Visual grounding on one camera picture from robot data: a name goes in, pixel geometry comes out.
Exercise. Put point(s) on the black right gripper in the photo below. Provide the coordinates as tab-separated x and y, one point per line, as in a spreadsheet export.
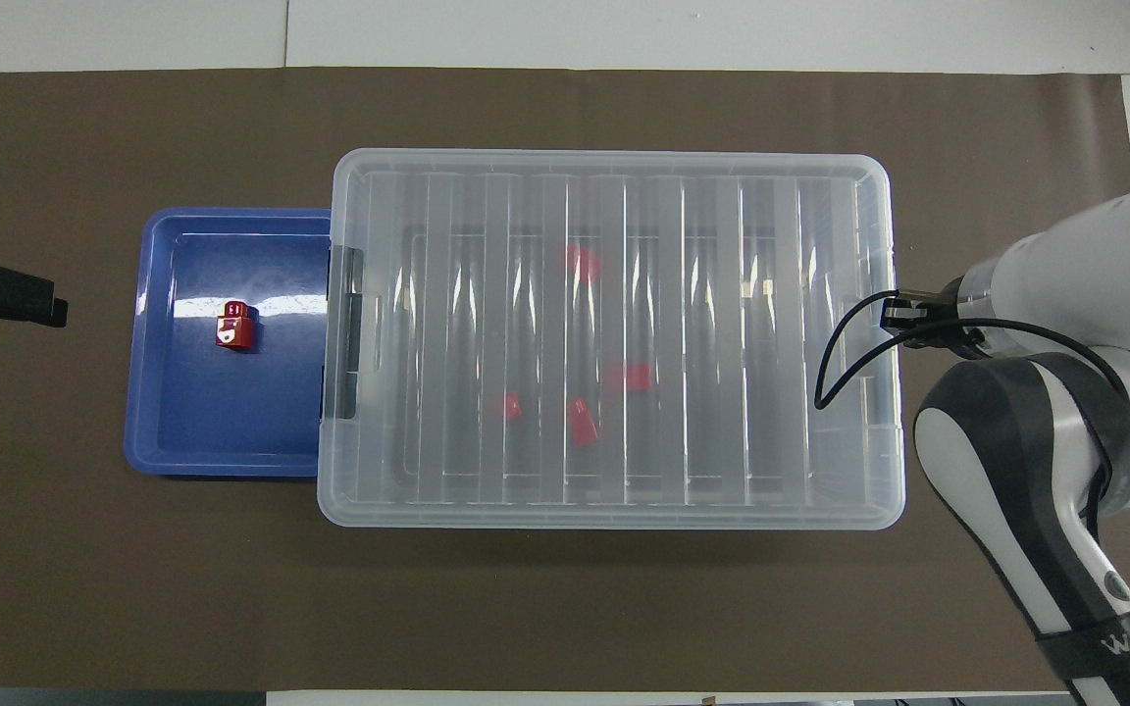
965	319

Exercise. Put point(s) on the clear ribbed plastic lid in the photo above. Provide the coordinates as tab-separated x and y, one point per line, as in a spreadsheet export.
722	245

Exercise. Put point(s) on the red block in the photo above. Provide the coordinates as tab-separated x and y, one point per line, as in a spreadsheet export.
629	378
583	263
583	424
234	326
509	407

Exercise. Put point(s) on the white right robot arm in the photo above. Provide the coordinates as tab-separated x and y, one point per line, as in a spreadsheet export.
1046	441

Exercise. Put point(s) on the blue plastic tray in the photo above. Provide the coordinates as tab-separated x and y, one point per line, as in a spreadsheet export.
231	422

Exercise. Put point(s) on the clear plastic storage box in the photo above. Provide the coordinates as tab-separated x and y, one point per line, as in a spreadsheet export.
447	451

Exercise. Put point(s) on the brown paper table mat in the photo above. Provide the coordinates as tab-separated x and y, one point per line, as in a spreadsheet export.
526	608

